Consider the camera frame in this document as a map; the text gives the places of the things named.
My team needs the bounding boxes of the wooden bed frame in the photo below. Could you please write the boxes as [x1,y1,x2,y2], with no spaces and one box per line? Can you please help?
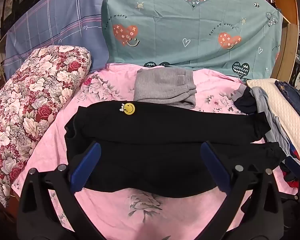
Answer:
[270,0,299,80]

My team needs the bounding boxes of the teal heart-printed sheet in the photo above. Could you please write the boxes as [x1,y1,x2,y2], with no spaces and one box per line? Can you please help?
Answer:
[101,0,283,78]

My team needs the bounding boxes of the red floral pillow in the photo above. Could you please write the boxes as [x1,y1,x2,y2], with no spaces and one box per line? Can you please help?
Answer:
[0,45,92,208]

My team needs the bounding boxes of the black pants with smiley patch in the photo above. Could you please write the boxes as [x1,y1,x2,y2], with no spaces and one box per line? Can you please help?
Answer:
[64,102,287,198]

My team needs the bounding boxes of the red garment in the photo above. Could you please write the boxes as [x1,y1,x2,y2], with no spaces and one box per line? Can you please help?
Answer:
[280,170,300,189]

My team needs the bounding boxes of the blue jeans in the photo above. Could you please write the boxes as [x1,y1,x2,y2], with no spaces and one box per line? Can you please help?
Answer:
[275,79,300,133]

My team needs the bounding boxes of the pink floral bedsheet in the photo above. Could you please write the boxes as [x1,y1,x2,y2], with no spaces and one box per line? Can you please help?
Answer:
[11,62,300,240]

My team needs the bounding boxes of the blue garment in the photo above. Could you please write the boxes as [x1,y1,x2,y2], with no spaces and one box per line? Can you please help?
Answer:
[286,148,300,163]

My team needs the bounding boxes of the blue plaid pillow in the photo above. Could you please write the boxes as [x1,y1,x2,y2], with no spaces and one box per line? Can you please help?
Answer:
[4,0,110,80]

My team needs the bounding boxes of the dark carved picture screen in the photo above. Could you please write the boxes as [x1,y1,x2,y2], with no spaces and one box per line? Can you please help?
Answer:
[0,0,63,43]

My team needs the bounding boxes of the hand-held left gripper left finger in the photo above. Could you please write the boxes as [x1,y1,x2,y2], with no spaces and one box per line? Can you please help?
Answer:
[16,142,108,240]

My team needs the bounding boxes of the folded grey pants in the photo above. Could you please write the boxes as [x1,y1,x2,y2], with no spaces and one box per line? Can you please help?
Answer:
[133,67,197,110]

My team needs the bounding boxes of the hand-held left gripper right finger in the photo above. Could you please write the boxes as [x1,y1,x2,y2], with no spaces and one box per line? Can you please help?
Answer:
[200,141,284,240]

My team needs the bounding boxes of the pile of dark clothes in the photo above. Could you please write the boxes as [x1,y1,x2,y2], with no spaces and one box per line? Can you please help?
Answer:
[250,86,300,168]

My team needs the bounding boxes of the black garment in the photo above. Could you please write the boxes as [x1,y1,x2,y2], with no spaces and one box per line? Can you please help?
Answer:
[233,87,259,115]

